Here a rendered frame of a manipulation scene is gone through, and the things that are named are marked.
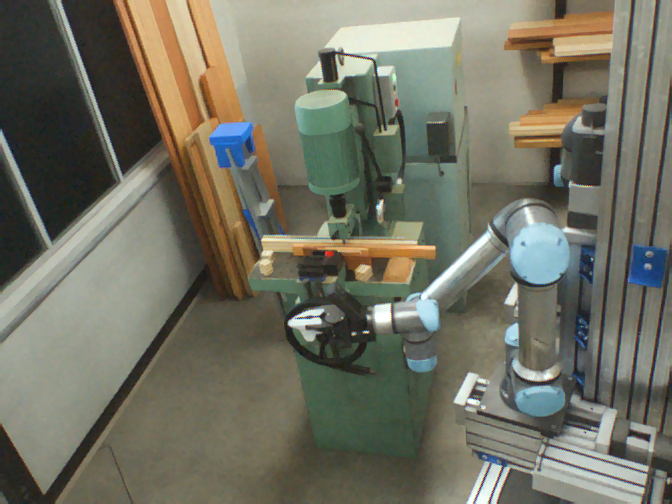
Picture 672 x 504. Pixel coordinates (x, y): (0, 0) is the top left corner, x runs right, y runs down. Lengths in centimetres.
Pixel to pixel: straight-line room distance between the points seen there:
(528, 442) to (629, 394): 32
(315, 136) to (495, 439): 107
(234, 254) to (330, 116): 182
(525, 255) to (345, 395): 141
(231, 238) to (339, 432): 138
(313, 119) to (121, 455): 185
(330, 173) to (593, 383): 103
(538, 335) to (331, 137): 94
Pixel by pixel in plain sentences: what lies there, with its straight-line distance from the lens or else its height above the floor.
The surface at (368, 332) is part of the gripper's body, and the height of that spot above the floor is 120.
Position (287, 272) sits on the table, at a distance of 239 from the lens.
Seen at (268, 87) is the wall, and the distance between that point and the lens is 476.
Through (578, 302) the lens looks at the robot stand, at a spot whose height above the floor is 102.
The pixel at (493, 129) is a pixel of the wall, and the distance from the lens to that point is 457.
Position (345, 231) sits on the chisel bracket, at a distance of 231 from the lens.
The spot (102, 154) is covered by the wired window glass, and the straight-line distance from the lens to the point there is 339.
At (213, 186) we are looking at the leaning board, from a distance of 357.
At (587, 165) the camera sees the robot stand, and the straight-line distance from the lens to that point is 174.
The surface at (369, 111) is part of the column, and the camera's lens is 234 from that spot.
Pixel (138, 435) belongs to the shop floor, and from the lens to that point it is 330.
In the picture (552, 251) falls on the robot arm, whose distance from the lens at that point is 142.
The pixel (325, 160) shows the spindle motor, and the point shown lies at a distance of 215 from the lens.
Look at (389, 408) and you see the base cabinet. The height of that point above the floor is 29.
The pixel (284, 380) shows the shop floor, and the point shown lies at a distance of 329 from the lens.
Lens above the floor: 221
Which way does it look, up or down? 32 degrees down
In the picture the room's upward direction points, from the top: 10 degrees counter-clockwise
